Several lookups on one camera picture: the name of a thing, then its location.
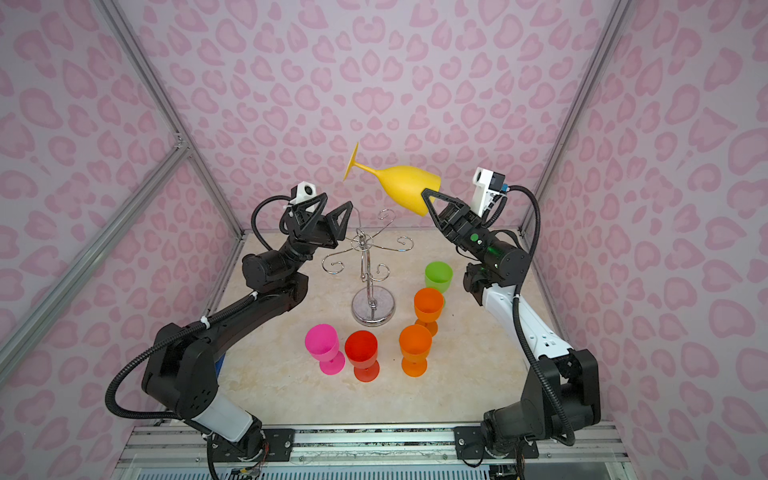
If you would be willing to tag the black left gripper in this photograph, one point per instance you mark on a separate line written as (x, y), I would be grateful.
(308, 236)

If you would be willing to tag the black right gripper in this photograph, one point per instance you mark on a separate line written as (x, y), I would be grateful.
(460, 226)

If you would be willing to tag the yellow plastic wine glass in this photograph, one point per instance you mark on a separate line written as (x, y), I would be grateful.
(404, 184)

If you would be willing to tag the green plastic wine glass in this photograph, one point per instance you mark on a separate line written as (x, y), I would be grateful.
(438, 275)

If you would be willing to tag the orange wine glass front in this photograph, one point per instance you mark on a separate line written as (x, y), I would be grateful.
(428, 306)

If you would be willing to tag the orange wine glass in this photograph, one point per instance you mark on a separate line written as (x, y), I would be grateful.
(415, 343)
(428, 306)

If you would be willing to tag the pink plastic wine glass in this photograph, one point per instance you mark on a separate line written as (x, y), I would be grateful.
(322, 343)

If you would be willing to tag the red plastic wine glass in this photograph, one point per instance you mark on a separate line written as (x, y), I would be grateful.
(361, 350)

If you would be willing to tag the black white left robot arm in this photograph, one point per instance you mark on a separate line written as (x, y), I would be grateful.
(181, 366)

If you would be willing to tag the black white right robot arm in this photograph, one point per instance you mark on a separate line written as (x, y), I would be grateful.
(561, 394)

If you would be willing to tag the chrome wine glass rack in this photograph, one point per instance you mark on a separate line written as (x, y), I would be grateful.
(374, 305)

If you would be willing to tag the blue flat object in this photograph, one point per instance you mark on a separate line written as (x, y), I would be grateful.
(219, 364)

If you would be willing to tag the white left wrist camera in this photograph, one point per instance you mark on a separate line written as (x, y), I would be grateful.
(302, 192)

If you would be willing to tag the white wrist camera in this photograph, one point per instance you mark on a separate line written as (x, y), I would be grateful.
(490, 187)
(302, 192)

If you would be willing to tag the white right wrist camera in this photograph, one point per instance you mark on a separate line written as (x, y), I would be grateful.
(490, 187)

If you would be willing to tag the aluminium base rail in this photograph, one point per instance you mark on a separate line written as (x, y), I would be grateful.
(372, 451)

